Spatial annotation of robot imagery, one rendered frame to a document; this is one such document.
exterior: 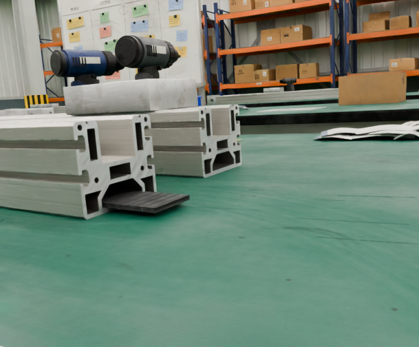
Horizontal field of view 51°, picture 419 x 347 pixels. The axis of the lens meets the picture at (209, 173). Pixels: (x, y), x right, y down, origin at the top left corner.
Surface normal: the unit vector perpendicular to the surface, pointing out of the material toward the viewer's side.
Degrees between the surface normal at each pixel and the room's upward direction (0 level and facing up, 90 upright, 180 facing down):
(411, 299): 0
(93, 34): 90
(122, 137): 90
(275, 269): 0
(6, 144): 90
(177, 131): 90
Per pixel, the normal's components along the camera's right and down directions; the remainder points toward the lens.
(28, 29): 0.88, 0.03
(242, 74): -0.47, 0.19
